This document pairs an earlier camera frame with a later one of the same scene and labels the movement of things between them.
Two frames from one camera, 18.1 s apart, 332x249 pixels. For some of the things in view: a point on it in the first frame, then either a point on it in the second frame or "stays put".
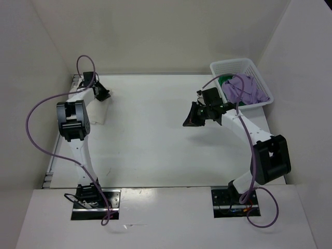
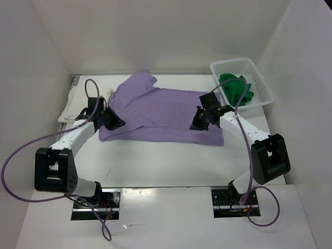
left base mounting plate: x=80 y=213 stays put
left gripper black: x=105 y=95 -> x=116 y=122
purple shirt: x=231 y=89 -> x=153 y=114
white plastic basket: x=229 y=68 stays put
